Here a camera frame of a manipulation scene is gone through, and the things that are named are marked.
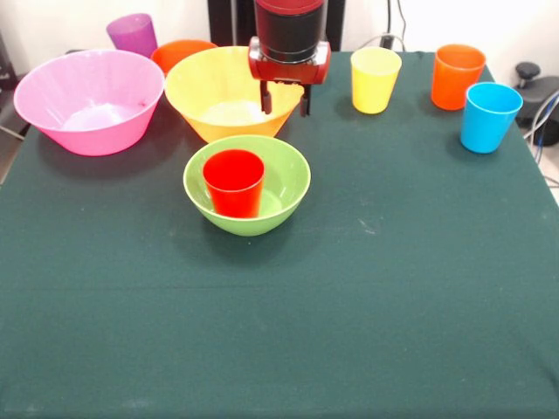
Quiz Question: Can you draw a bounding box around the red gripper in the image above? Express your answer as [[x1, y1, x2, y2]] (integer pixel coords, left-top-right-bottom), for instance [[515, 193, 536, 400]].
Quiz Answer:
[[247, 37, 331, 118]]

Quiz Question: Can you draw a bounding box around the yellow plastic bowl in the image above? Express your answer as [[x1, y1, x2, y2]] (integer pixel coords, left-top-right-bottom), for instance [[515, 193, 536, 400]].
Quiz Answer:
[[164, 46, 306, 144]]

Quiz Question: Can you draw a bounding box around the red plastic cup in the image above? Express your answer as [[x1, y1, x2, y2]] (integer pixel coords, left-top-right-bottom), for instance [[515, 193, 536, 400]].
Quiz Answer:
[[202, 149, 266, 218]]

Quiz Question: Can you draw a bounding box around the orange plastic bowl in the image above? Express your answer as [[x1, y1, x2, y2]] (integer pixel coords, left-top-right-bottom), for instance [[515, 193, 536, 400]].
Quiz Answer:
[[150, 39, 218, 76]]

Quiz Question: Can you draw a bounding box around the green plastic bowl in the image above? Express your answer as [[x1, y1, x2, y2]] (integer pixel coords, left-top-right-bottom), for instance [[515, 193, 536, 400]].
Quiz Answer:
[[183, 134, 312, 237]]

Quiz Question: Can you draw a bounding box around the purple plastic cup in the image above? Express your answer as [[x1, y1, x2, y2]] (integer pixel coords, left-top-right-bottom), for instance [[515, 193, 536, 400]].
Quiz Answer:
[[106, 12, 159, 58]]

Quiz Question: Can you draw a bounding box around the pink plastic bowl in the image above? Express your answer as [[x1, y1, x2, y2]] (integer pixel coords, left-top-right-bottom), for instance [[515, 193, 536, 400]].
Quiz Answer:
[[13, 48, 167, 157]]

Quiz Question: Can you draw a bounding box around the blue plastic cup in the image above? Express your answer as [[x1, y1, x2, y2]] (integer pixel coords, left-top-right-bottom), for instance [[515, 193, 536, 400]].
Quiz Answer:
[[459, 81, 524, 155]]

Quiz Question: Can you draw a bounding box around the yellow plastic cup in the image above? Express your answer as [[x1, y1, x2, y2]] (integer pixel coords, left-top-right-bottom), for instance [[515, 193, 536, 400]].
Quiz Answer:
[[350, 46, 403, 115]]

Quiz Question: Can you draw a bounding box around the orange plastic cup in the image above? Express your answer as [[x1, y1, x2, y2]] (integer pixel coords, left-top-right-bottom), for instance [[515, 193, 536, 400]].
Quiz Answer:
[[431, 43, 487, 111]]

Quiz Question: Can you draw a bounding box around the dark green tablecloth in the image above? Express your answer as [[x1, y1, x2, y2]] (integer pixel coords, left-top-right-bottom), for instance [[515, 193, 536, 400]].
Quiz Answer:
[[0, 49, 559, 419]]

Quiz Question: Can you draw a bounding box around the black wall cable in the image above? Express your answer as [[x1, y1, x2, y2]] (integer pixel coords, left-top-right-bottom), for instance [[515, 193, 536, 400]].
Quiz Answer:
[[362, 0, 408, 52]]

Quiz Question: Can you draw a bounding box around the grey cable bundle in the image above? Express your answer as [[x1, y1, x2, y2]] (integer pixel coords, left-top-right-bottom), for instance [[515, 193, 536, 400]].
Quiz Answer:
[[523, 91, 559, 167]]

